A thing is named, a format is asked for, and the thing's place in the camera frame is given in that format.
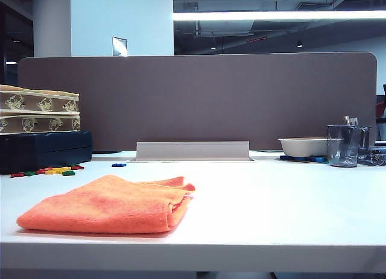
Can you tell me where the orange microfiber cloth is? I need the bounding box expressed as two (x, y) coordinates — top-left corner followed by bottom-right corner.
(16, 174), (197, 235)

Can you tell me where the yellow letter magnet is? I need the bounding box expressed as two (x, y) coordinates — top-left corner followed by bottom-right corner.
(45, 167), (72, 175)

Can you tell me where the brown desk divider panel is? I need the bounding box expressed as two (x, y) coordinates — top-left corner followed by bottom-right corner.
(17, 52), (378, 154)

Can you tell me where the white paper bowl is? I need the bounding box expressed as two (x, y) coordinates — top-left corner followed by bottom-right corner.
(277, 137), (329, 158)

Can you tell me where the white ceiling light strip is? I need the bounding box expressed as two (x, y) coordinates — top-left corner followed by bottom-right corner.
(172, 10), (386, 21)

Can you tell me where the dark blue hard case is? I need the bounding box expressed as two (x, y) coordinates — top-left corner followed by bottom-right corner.
(0, 130), (93, 175)

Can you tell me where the transparent blue plastic cup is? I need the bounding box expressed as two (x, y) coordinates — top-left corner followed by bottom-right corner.
(326, 125), (361, 168)

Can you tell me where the black mesh pen holder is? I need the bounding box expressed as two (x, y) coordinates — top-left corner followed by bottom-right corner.
(358, 125), (373, 150)

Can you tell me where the white round column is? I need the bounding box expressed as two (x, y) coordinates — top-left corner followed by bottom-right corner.
(33, 0), (72, 58)

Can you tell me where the clear dotted plastic box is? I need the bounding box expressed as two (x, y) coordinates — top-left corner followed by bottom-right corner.
(357, 146), (386, 167)

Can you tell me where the red office chair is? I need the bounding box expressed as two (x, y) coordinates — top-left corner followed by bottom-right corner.
(376, 84), (386, 125)

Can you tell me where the silver wall sign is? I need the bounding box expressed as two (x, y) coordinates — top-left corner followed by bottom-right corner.
(112, 36), (128, 57)

